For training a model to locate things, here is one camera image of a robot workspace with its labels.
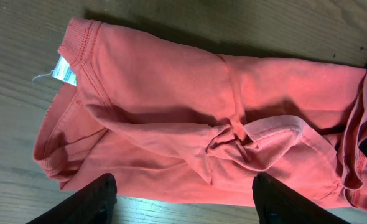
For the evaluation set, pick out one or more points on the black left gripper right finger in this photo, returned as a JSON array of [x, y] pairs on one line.
[[277, 203]]

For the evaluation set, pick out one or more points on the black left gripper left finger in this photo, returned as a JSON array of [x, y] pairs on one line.
[[93, 204]]

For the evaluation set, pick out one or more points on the orange printed t-shirt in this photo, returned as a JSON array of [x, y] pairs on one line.
[[179, 124]]

